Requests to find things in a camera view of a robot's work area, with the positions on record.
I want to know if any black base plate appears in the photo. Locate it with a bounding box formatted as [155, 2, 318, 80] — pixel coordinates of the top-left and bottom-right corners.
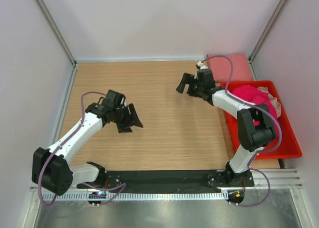
[76, 169, 255, 206]

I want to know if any salmon pink t shirt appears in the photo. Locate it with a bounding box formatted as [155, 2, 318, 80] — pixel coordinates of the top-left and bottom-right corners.
[207, 53, 253, 82]

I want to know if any slotted cable duct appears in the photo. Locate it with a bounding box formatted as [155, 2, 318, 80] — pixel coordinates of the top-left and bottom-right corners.
[56, 190, 228, 202]

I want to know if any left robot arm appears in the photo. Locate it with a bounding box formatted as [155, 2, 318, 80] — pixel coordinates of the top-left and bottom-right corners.
[31, 90, 143, 196]

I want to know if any left aluminium corner post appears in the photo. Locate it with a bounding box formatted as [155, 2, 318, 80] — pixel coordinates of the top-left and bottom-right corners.
[31, 0, 78, 66]

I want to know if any red plastic bin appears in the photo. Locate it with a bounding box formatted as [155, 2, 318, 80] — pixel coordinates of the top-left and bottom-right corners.
[224, 81, 302, 160]

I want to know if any right aluminium corner post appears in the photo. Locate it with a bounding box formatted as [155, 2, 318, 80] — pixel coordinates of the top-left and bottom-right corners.
[249, 0, 296, 63]

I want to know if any magenta t shirt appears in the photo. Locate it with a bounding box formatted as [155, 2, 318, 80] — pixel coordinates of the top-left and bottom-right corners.
[231, 85, 278, 122]

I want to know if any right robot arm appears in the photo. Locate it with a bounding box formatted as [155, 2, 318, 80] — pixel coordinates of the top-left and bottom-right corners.
[176, 63, 282, 186]

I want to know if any light pink t shirt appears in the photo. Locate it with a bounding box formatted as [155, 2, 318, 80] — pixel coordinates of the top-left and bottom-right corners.
[258, 87, 282, 118]

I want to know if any aluminium corner post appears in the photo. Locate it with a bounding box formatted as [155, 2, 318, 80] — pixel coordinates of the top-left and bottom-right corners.
[31, 0, 78, 66]
[249, 0, 296, 63]

